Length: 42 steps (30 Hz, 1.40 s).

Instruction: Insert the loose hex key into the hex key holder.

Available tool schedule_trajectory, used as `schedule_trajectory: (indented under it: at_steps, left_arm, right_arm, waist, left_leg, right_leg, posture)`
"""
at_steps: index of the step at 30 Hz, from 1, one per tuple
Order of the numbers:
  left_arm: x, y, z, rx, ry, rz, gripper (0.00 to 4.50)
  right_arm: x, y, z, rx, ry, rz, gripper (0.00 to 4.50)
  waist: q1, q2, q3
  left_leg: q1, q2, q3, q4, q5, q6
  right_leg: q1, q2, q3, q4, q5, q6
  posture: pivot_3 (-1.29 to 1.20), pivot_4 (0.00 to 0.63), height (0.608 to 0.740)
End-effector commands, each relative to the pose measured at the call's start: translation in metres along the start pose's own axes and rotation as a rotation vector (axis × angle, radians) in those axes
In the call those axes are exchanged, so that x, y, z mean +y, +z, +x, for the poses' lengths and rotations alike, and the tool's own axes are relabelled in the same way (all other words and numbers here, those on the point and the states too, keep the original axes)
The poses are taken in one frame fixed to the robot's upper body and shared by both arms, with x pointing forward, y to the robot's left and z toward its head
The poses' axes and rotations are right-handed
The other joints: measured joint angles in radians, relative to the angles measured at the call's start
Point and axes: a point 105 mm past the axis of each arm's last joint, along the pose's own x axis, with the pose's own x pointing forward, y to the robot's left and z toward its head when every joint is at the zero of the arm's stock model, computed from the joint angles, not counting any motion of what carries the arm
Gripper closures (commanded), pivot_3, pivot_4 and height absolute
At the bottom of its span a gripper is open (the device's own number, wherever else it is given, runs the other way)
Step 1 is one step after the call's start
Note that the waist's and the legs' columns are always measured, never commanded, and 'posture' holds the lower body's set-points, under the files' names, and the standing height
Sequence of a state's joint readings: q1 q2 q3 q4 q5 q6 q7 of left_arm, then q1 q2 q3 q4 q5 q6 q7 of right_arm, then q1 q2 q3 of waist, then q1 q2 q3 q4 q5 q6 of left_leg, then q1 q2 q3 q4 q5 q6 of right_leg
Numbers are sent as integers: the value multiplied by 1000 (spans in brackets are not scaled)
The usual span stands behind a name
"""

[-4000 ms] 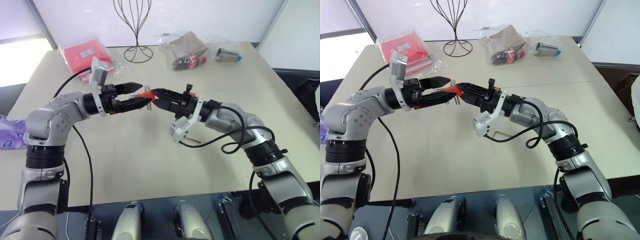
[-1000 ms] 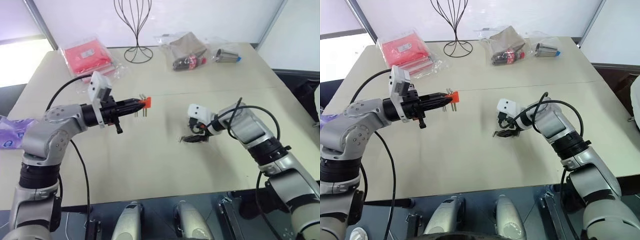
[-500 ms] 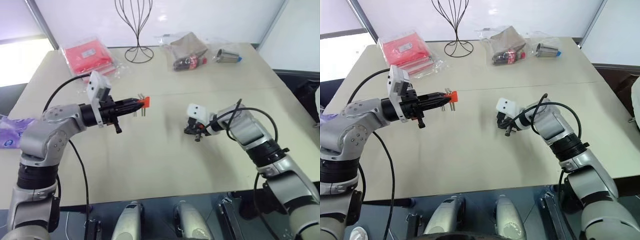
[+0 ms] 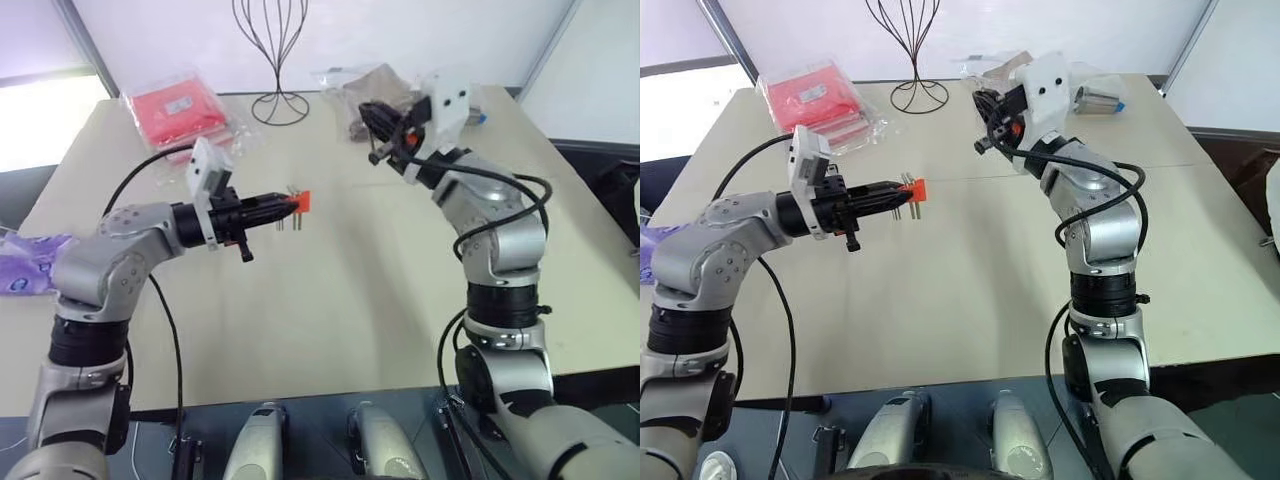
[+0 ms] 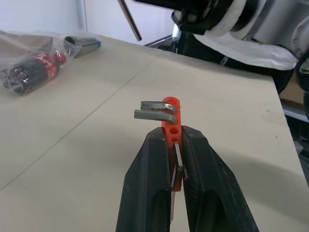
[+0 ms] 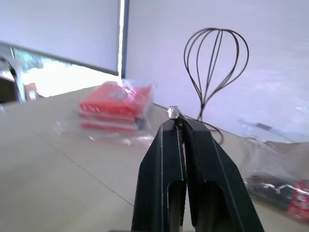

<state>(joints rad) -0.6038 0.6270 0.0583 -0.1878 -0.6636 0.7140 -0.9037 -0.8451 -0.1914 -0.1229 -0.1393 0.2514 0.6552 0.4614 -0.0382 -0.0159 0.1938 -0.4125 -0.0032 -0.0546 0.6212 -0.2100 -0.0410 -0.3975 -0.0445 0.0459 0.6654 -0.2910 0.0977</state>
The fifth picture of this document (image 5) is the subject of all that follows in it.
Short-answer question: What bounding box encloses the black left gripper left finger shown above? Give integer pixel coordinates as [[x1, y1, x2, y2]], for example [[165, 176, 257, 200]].
[[115, 126, 171, 232]]

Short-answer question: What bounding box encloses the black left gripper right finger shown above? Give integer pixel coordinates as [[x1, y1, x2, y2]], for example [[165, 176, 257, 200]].
[[180, 125, 260, 232]]

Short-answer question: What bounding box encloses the orange hex key holder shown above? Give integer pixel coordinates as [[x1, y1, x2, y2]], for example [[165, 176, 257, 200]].
[[160, 96, 184, 192]]

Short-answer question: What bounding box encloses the thin long steel hex key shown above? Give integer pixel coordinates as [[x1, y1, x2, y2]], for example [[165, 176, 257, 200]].
[[169, 166, 179, 222]]

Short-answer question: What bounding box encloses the small steel hex key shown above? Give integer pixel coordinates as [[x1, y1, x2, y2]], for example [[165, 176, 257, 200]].
[[174, 142, 189, 180]]

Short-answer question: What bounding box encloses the grey large hex key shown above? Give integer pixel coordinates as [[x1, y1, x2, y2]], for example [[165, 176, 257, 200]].
[[133, 109, 179, 126]]

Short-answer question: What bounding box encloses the dark steel large hex key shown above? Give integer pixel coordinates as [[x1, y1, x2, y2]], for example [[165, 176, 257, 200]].
[[140, 101, 178, 115]]

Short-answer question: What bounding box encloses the grey cylinder with blue cap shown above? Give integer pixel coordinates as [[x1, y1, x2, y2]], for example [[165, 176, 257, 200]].
[[63, 35, 102, 59]]

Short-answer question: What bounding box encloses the black bottle with red label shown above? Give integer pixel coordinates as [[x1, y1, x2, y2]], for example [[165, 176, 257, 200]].
[[0, 49, 68, 95]]

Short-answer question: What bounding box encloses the clear plastic bag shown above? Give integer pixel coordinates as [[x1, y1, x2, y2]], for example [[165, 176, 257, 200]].
[[0, 29, 82, 97]]

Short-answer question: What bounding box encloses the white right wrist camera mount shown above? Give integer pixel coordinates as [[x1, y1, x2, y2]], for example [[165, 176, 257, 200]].
[[192, 0, 298, 72]]

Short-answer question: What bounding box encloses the white wall conduit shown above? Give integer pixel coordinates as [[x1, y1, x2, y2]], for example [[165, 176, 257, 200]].
[[76, 0, 88, 32]]

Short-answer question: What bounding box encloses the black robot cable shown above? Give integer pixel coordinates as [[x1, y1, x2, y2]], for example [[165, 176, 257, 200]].
[[294, 56, 309, 94]]

